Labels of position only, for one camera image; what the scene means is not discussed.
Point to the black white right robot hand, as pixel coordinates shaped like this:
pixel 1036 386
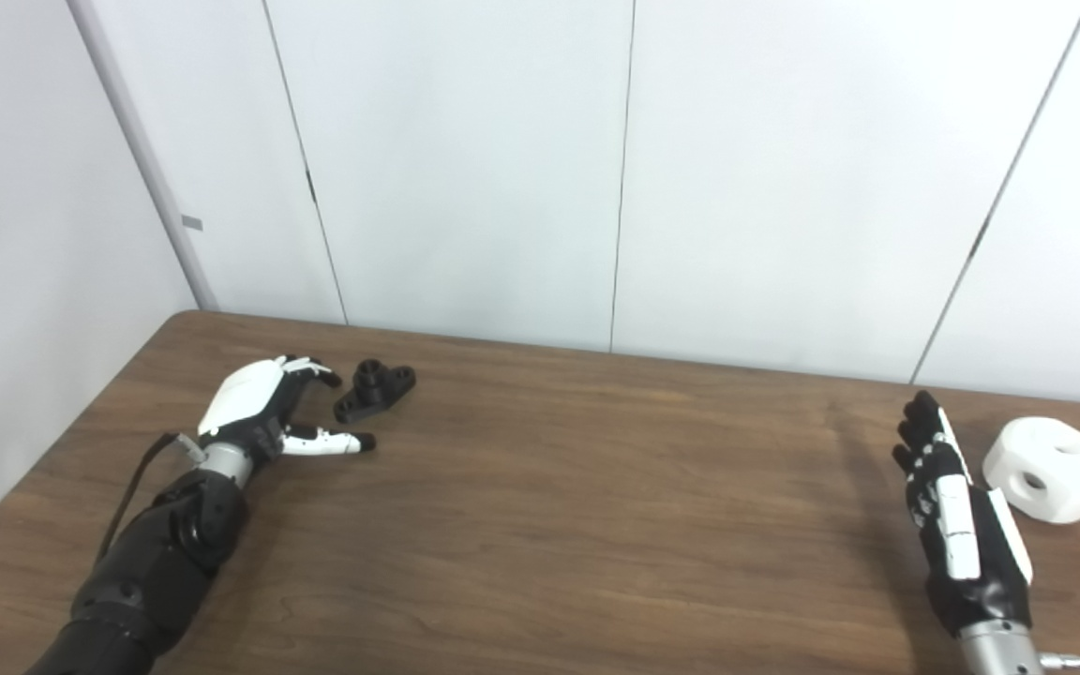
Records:
pixel 971 572

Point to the black plastic holder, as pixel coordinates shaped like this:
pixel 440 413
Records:
pixel 371 389

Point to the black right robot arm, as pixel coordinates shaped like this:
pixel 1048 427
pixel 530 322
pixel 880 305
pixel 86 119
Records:
pixel 999 652

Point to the round white plastic piece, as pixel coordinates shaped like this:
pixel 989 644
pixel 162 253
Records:
pixel 1079 478

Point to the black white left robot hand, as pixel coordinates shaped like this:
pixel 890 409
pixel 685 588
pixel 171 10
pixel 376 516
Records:
pixel 240 398

